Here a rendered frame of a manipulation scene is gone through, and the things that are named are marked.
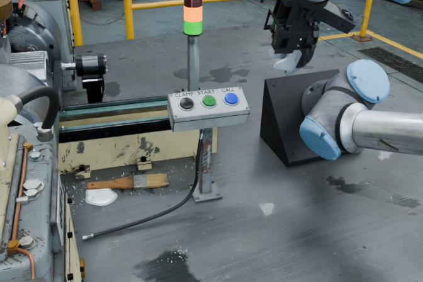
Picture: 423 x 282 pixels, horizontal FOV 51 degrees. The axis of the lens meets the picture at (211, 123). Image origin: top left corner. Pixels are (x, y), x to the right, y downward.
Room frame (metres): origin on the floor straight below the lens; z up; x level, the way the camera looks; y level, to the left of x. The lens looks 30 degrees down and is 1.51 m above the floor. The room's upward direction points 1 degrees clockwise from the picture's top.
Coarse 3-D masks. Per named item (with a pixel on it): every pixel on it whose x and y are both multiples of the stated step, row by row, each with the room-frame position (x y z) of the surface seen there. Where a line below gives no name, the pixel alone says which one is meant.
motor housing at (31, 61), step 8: (16, 56) 0.99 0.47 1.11; (24, 56) 0.98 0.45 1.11; (32, 56) 0.99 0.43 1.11; (40, 56) 0.99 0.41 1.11; (16, 64) 0.95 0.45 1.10; (24, 64) 0.96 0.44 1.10; (32, 64) 0.96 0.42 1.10; (40, 64) 0.97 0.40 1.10; (48, 64) 1.06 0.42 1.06; (32, 72) 0.95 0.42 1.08; (48, 72) 1.07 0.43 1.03; (48, 80) 1.07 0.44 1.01
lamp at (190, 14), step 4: (184, 8) 1.40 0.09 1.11; (188, 8) 1.39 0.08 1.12; (192, 8) 1.39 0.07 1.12; (196, 8) 1.39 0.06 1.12; (200, 8) 1.40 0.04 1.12; (184, 12) 1.40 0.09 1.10; (188, 12) 1.39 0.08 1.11; (192, 12) 1.39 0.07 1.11; (196, 12) 1.39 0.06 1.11; (200, 12) 1.40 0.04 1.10; (184, 16) 1.40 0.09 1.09; (188, 16) 1.39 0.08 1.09; (192, 16) 1.39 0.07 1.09; (196, 16) 1.39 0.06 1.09; (200, 16) 1.40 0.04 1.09; (188, 20) 1.39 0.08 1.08; (192, 20) 1.39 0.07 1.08; (196, 20) 1.39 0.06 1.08; (200, 20) 1.40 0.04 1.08
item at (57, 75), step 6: (60, 60) 1.15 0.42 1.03; (54, 66) 1.11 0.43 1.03; (60, 66) 1.11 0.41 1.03; (54, 72) 1.07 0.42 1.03; (60, 72) 1.07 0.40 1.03; (54, 78) 1.03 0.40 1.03; (60, 78) 1.04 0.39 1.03; (54, 84) 1.00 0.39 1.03; (60, 84) 1.00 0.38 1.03; (60, 90) 0.97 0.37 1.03; (60, 96) 0.94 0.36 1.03; (60, 102) 0.92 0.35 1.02; (60, 108) 0.91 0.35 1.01
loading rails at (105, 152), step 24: (72, 120) 1.04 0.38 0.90; (96, 120) 1.06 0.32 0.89; (120, 120) 1.08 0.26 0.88; (144, 120) 1.02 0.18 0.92; (168, 120) 1.01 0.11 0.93; (72, 144) 0.94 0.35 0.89; (96, 144) 0.96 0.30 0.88; (120, 144) 0.98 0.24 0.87; (144, 144) 1.00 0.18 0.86; (168, 144) 1.01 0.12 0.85; (192, 144) 1.03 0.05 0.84; (216, 144) 1.05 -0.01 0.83; (72, 168) 0.94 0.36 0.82; (96, 168) 0.96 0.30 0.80; (144, 168) 0.96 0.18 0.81
